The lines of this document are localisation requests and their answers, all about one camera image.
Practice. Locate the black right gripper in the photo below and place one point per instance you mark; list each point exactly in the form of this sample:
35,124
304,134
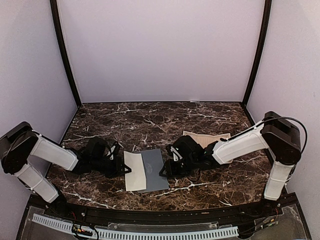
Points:
170,171

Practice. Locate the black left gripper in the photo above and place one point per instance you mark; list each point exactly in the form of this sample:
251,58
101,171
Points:
116,170

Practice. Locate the grey paper envelope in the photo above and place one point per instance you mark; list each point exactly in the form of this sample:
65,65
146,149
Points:
153,163

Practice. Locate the beige lined letter paper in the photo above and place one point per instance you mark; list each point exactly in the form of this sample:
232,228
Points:
136,179

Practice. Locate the beige letter sheet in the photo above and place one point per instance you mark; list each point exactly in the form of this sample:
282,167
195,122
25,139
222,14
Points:
205,140

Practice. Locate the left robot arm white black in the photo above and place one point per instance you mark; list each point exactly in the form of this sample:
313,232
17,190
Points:
22,144

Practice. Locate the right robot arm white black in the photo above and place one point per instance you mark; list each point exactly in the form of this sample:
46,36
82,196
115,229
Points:
276,133

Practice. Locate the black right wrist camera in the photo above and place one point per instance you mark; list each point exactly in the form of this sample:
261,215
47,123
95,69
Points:
174,153

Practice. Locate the white slotted cable duct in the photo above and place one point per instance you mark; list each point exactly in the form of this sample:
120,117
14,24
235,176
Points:
100,233

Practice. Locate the black left frame post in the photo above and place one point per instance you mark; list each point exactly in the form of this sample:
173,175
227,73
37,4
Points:
63,52

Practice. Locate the black frame post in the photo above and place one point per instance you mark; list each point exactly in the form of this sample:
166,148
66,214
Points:
258,53
63,52

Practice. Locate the black right frame post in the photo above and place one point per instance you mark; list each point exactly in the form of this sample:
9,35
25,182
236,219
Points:
258,53

